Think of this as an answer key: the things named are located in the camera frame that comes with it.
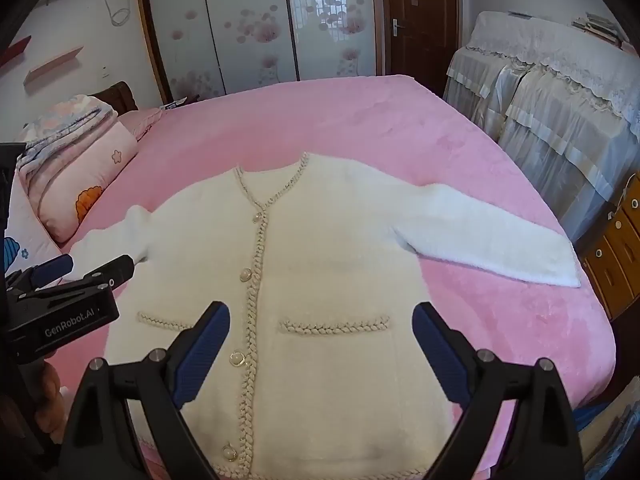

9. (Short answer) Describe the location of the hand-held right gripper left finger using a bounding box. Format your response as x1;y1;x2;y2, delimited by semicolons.
52;301;232;480

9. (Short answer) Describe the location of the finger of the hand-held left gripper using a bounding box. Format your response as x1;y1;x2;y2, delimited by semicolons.
60;254;136;295
6;253;75;292

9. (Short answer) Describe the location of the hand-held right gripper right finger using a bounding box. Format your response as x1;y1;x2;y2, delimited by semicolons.
411;301;586;480

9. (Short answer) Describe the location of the white fuzzy cardigan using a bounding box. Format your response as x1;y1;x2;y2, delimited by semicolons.
62;151;583;480

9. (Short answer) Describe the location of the person's left hand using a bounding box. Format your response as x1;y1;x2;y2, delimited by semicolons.
39;355;70;423

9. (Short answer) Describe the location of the pink flower-print pillow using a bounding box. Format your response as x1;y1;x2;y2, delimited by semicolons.
17;119;140;245

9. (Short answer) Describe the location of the folded floral quilt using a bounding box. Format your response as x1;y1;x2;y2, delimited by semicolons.
14;94;120;163

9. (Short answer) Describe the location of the pink ruffled pillow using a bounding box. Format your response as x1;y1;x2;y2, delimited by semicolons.
117;106;168;142

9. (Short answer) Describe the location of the wooden headboard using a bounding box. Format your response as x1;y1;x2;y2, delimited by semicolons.
92;81;139;114

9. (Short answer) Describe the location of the striped cloth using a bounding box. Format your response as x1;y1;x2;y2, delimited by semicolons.
571;375;640;480

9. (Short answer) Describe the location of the wooden drawer cabinet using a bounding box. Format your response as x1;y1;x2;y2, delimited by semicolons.
581;172;640;322

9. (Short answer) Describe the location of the pink bed blanket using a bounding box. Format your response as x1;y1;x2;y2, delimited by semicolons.
30;74;618;480

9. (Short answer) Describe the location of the floral sliding-door wardrobe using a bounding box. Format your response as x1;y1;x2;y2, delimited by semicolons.
134;0;387;107

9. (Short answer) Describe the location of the brown wooden door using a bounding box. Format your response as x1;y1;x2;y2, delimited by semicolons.
379;0;462;98

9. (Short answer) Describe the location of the stack of books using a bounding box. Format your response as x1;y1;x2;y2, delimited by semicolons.
571;11;637;52

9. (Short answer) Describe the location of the wooden wall shelf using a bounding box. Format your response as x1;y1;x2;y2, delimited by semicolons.
23;46;85;87

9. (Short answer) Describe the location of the red wall shelf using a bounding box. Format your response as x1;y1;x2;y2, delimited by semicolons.
0;35;32;69

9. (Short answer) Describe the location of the white wall cable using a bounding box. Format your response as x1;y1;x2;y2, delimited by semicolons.
106;0;135;27

